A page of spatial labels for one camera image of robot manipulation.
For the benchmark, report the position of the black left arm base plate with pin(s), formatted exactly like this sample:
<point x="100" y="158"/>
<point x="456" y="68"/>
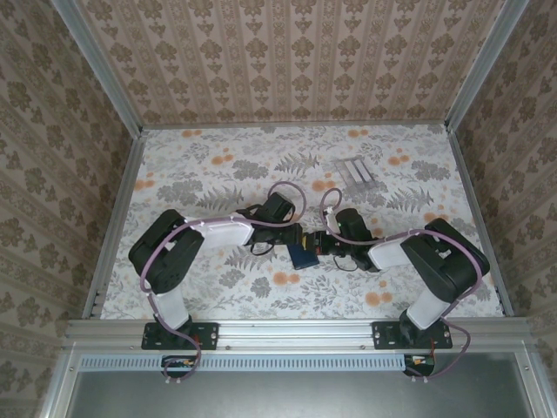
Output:
<point x="204" y="335"/>

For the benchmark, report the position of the aluminium cross rail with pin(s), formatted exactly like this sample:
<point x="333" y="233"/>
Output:
<point x="296" y="333"/>

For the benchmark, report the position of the aluminium frame post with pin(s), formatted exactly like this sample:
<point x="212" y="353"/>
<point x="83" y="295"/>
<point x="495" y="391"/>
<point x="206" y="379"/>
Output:
<point x="103" y="69"/>
<point x="484" y="65"/>

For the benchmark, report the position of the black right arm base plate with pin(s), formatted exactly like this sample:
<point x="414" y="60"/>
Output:
<point x="385" y="336"/>

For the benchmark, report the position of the dark blue leather card holder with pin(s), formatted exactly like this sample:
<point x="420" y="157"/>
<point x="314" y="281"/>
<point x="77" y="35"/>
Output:
<point x="304" y="260"/>

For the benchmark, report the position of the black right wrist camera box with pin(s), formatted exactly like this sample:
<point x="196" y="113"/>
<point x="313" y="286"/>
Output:
<point x="354" y="224"/>

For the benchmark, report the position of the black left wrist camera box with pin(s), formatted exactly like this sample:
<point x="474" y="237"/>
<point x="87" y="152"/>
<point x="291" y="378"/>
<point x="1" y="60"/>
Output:
<point x="275" y="207"/>

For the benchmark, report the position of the aluminium side rail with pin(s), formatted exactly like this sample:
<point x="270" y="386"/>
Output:
<point x="472" y="196"/>
<point x="124" y="196"/>

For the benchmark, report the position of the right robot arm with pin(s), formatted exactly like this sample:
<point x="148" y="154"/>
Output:
<point x="387" y="254"/>

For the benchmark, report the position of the small black electronics board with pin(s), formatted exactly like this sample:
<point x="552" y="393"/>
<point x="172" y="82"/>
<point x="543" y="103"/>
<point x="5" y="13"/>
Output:
<point x="178" y="368"/>
<point x="420" y="366"/>

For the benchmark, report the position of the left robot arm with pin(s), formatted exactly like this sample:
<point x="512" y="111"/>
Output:
<point x="222" y="233"/>

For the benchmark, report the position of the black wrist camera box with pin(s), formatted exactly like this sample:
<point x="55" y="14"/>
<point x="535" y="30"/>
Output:
<point x="275" y="207"/>
<point x="354" y="224"/>

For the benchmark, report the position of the grey metal sheet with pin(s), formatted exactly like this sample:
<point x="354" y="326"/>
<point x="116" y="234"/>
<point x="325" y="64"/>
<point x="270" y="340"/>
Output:
<point x="296" y="396"/>

